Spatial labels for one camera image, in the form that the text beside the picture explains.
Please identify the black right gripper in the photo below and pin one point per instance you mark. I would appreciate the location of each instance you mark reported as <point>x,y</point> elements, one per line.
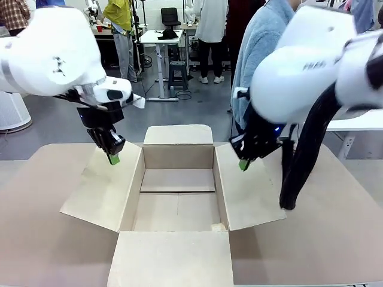
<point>260,137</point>

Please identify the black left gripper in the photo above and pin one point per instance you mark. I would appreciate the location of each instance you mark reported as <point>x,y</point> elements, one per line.
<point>100,116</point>

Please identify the brown cardboard box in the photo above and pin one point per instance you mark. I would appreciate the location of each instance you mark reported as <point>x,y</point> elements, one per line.
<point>173,257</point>

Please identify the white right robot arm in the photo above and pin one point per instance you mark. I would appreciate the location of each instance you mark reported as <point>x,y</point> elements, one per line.
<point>299,74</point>

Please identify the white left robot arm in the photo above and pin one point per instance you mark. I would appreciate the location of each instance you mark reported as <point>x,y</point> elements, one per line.
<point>45,53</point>

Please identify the grey step stool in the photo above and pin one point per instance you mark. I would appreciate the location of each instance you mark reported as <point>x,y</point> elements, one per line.
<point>178,73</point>

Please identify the person in blue fleece jacket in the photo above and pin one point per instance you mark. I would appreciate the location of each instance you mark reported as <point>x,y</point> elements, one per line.
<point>254,45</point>

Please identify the large white table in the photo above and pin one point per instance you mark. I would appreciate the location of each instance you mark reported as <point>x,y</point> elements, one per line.
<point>359,119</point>

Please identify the white standing desk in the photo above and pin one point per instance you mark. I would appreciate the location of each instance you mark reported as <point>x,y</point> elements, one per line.
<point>163,37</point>

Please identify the black bag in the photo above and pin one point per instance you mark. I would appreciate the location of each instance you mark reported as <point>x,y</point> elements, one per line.
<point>167,34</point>

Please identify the person in dark red top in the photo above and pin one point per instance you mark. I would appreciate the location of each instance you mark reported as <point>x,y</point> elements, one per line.
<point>239,30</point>

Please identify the person in yellow top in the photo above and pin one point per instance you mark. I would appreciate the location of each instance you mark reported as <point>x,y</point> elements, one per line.
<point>118,15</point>

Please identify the person in white shirt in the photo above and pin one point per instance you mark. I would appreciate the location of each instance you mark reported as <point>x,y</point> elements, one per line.
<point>211,21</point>

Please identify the black office chair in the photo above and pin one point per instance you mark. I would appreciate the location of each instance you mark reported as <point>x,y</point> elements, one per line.
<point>171,16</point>

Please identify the person in plaid shirt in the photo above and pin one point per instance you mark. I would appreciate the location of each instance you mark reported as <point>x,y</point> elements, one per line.
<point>13,15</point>

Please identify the person in blue and pink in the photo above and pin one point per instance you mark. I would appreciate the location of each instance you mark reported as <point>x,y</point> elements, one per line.
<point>362,15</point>

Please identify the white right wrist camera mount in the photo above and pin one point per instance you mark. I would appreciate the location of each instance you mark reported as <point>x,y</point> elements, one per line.
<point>241,92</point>

